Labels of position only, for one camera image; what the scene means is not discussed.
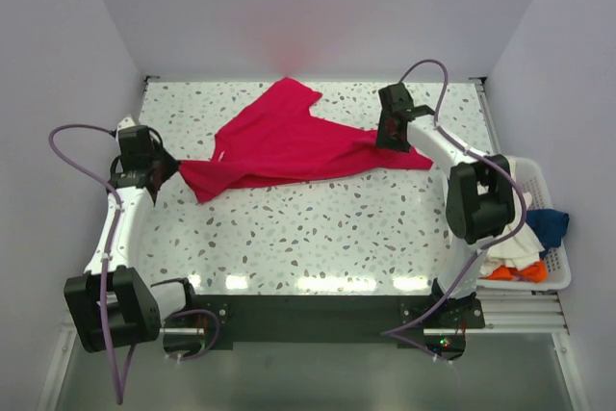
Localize white plastic laundry basket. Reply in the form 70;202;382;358
477;157;571;292

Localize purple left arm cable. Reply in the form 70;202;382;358
47;124;141;406

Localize aluminium frame rails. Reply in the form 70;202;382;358
474;76;591;411

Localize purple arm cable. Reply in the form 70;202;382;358
47;124;141;406
379;59;528;353

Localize red t shirt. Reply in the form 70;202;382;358
179;77;432;203

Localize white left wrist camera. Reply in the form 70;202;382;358
116;115;140;132

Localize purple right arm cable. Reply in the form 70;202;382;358
379;59;528;353

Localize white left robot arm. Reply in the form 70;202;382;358
64;116;194;352

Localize navy blue t shirt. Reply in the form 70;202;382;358
526;209;570;249

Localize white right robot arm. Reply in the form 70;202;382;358
376;83;526;299

